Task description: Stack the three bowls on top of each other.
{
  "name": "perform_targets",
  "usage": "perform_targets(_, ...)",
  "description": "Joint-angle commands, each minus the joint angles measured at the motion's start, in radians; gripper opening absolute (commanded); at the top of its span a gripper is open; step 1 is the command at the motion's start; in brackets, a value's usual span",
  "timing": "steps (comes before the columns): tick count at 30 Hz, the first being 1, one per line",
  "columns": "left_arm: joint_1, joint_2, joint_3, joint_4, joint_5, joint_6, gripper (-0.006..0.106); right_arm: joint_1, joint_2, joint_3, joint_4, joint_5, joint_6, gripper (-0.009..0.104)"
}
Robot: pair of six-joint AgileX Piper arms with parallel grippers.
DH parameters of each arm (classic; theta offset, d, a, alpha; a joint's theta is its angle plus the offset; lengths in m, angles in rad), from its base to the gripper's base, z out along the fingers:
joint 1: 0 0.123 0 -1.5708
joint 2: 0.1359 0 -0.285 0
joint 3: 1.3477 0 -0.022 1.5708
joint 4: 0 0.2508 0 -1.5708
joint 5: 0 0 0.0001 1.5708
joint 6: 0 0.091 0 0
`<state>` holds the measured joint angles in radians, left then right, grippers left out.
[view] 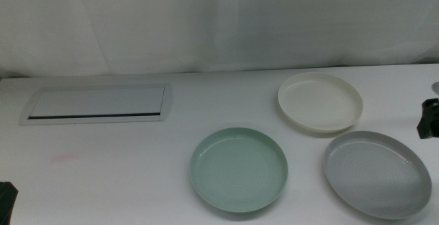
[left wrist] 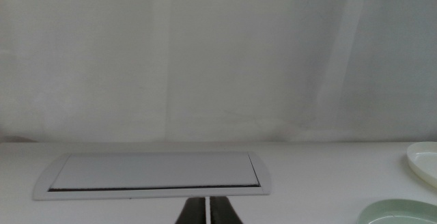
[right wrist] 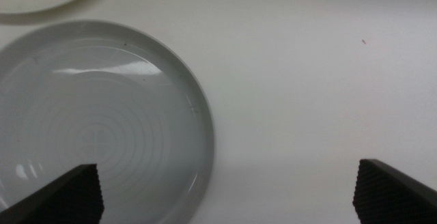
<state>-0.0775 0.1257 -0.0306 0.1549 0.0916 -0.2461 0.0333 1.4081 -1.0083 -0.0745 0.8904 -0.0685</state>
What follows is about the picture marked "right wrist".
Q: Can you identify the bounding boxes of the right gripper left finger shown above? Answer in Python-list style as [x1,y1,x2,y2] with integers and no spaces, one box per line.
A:
[0,163,105,224]

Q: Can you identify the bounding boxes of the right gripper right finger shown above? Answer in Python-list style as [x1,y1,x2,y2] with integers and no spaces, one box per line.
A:
[352,158,437,224]

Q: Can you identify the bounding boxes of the grey shallow bowl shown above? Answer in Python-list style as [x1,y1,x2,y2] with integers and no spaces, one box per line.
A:
[0,19,216,224]

